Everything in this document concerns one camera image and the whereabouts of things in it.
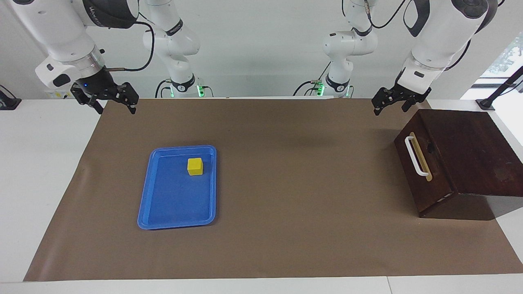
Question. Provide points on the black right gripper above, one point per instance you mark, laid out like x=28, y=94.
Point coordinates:
x=98, y=83

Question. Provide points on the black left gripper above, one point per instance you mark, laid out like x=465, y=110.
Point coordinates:
x=410, y=94

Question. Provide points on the yellow cube block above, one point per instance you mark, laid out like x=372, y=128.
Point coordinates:
x=195, y=166

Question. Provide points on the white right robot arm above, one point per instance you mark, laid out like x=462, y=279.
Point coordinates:
x=61, y=32

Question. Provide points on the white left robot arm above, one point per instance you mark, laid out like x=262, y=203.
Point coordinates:
x=437, y=36

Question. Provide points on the dark brown wooden cabinet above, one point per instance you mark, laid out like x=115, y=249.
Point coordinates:
x=474, y=151

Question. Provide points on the black stand base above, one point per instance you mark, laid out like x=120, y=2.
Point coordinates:
x=7, y=102

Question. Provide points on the blue plastic tray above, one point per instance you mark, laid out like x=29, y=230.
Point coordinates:
x=175, y=196

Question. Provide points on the brown paper table mat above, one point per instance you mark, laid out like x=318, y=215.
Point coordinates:
x=286, y=183

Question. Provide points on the white wall power outlet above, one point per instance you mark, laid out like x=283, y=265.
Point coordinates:
x=57, y=95

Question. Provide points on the black camera stand pole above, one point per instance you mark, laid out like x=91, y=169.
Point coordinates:
x=500, y=87

